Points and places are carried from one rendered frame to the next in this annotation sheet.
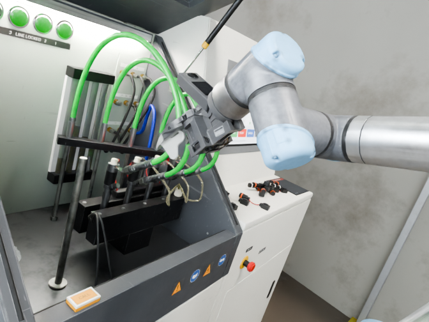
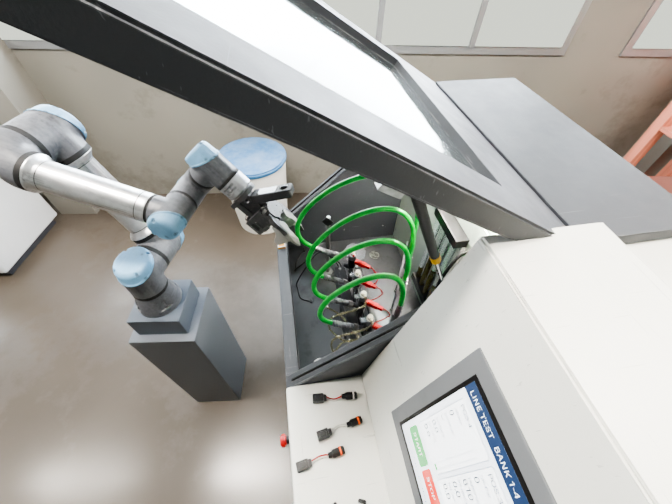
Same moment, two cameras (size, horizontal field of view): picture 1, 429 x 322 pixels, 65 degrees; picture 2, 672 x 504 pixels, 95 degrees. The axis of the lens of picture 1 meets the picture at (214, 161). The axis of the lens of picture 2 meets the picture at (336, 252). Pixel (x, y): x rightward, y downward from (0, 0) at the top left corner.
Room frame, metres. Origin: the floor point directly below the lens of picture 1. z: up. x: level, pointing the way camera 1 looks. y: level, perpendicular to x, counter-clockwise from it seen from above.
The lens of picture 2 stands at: (1.27, -0.24, 1.90)
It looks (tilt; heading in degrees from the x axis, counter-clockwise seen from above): 50 degrees down; 138
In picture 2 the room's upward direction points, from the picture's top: 2 degrees clockwise
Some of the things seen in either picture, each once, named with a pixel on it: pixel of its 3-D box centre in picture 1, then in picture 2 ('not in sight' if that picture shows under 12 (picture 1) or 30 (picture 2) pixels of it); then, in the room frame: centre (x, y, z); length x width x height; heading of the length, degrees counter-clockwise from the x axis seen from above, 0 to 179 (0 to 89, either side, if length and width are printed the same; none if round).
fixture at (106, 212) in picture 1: (131, 220); (356, 314); (0.92, 0.18, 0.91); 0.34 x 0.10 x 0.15; 150
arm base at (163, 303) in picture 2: not in sight; (154, 292); (0.41, -0.33, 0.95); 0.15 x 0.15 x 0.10
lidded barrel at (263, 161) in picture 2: not in sight; (258, 189); (-0.62, 0.59, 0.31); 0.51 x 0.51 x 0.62
